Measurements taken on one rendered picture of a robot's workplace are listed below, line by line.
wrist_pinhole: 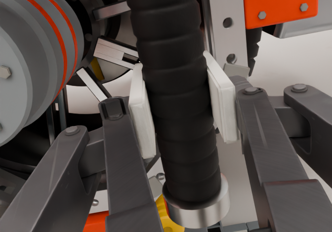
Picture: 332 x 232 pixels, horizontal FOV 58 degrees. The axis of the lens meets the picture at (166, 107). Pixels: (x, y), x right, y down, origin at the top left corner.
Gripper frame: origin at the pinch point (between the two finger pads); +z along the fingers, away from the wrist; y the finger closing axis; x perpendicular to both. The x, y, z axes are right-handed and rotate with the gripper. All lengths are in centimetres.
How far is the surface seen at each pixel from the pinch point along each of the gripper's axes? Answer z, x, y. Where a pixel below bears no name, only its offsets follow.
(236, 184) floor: 90, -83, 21
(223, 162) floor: 108, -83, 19
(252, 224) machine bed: 60, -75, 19
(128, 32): 50, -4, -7
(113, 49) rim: 31.0, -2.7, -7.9
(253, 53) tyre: 29.1, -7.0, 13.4
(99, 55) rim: 31.0, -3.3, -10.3
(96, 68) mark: 50, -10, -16
